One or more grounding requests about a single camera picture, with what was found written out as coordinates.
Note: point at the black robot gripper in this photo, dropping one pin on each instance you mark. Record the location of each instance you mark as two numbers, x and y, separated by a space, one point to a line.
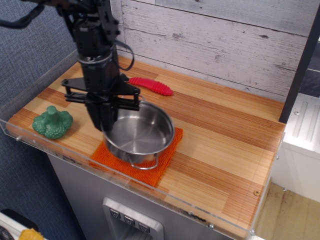
103 90

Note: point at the stainless steel pot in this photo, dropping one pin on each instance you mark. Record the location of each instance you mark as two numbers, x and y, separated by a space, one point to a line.
140 137

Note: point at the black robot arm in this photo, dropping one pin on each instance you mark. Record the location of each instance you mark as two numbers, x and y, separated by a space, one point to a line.
85 22

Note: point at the orange folded cloth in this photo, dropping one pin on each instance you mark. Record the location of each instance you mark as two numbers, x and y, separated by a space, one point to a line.
102 159

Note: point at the green toy broccoli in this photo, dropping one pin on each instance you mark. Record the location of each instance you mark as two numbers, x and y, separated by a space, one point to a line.
52 124

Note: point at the clear acrylic table guard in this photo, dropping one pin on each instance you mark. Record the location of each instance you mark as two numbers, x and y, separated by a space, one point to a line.
216 177

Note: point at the grey toy fridge cabinet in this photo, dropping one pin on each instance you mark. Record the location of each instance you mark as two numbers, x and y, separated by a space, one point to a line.
86 187

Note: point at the silver dispenser button panel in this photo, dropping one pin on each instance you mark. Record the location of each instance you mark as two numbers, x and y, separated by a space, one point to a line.
126 223

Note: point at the black and yellow object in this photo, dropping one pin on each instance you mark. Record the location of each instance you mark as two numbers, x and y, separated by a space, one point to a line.
14 226

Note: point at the white toy sink unit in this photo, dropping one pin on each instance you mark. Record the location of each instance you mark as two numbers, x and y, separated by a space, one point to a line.
297 164

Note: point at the red handled metal spoon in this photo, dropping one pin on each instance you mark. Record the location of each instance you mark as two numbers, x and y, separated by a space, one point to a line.
153 85

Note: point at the dark right vertical post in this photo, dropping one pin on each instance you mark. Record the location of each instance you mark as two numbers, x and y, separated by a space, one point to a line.
304 62

